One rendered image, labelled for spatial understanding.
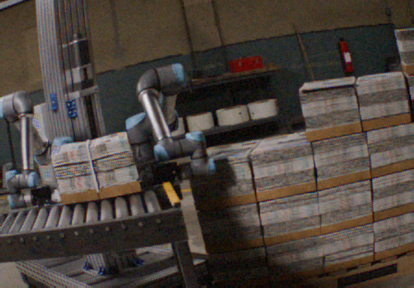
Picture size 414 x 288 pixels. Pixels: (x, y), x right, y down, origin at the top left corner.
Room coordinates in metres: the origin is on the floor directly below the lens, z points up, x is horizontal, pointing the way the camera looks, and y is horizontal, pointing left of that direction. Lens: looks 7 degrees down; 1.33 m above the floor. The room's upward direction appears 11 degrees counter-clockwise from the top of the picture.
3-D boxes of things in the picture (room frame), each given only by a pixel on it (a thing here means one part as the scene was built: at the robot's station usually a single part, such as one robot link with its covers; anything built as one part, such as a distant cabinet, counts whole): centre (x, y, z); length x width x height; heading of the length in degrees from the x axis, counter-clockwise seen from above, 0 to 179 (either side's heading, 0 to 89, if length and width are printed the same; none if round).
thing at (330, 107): (3.17, -0.61, 0.95); 0.38 x 0.29 x 0.23; 165
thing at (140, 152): (3.63, 0.34, 0.87); 0.15 x 0.15 x 0.10
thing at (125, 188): (2.94, 0.40, 0.83); 0.29 x 0.16 x 0.04; 6
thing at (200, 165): (3.07, 0.05, 0.82); 0.11 x 0.08 x 0.09; 97
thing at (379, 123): (3.09, -0.90, 0.86); 0.38 x 0.29 x 0.04; 163
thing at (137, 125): (3.63, 0.33, 0.98); 0.13 x 0.12 x 0.14; 105
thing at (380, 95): (3.09, -0.89, 0.95); 0.38 x 0.29 x 0.23; 163
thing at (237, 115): (9.36, -0.18, 0.55); 1.80 x 0.70 x 1.09; 96
